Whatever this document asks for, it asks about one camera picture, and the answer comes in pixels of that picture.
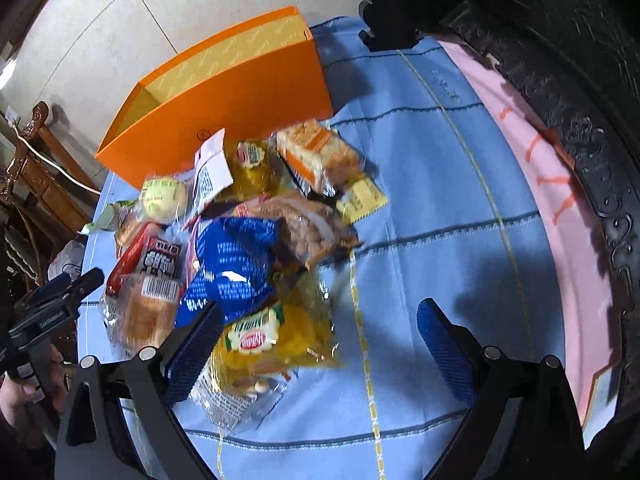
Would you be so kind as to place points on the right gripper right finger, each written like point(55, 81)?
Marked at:
point(546, 439)

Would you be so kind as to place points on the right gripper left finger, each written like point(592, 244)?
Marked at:
point(94, 441)

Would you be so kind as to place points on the clear white candy bag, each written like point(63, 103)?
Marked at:
point(235, 402)

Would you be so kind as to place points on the bread loaf packet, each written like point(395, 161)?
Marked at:
point(143, 312)

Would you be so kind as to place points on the red snack packet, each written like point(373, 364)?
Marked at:
point(129, 259)

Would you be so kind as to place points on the green snack packet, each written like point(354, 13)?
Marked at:
point(110, 218)

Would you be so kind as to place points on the black label snack packet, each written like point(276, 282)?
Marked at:
point(159, 258)

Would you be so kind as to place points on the yellow corn candy packet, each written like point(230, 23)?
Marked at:
point(293, 330)

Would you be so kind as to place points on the white pink snack packet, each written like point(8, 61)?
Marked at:
point(211, 172)

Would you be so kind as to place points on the brown biscuit bag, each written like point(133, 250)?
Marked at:
point(291, 227)

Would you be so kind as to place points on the orange rice cracker packet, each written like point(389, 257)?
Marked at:
point(129, 229)

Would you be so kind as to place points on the person's left hand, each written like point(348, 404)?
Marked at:
point(15, 394)

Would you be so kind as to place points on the pink cushion cover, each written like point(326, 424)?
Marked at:
point(574, 235)

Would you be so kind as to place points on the carved wooden chair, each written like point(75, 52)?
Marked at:
point(44, 196)

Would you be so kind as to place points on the round yellow-green cake packet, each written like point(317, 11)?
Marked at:
point(164, 200)

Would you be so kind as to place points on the blue tablecloth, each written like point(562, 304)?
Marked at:
point(461, 227)

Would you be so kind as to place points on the small yellow sachet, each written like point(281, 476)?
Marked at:
point(361, 199)

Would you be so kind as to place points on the orange white pastry packet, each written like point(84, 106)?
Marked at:
point(319, 156)

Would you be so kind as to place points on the orange cardboard box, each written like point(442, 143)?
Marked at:
point(250, 80)

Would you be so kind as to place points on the dark carved wooden sofa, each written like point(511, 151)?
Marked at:
point(575, 64)

